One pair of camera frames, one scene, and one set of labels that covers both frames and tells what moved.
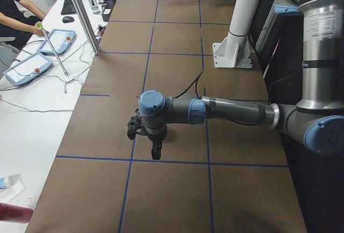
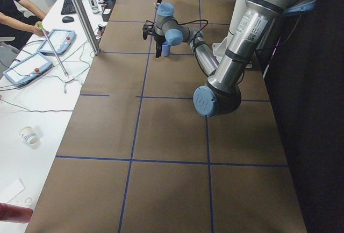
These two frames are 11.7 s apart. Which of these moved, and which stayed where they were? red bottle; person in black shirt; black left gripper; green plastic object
Moved: black left gripper
Stayed: person in black shirt; green plastic object; red bottle
